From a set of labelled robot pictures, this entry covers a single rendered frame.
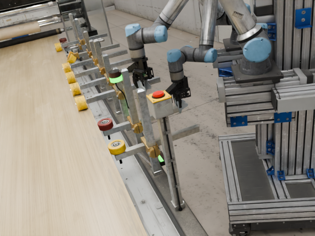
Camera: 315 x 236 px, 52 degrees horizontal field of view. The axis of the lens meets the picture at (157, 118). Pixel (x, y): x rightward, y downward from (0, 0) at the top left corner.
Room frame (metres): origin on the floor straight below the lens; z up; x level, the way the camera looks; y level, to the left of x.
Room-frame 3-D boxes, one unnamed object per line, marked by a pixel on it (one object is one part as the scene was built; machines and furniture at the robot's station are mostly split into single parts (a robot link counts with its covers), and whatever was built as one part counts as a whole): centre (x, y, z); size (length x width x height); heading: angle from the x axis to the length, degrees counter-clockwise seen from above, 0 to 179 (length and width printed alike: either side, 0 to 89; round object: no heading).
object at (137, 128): (1.53, 0.13, 0.85); 0.13 x 0.06 x 0.05; 15
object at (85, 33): (2.72, 0.45, 0.90); 0.03 x 0.03 x 0.48; 15
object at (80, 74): (2.28, 0.32, 0.95); 0.50 x 0.04 x 0.04; 105
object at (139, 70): (1.54, 0.03, 1.15); 0.09 x 0.08 x 0.12; 35
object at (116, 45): (2.78, 0.39, 0.95); 0.36 x 0.03 x 0.03; 105
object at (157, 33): (1.53, -0.06, 1.31); 0.11 x 0.11 x 0.08; 73
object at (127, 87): (1.51, 0.12, 0.93); 0.03 x 0.03 x 0.48; 15
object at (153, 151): (1.29, 0.06, 0.84); 0.13 x 0.06 x 0.05; 15
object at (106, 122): (1.51, 0.28, 0.85); 0.08 x 0.08 x 0.11
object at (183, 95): (1.63, -0.15, 0.97); 0.09 x 0.08 x 0.12; 106
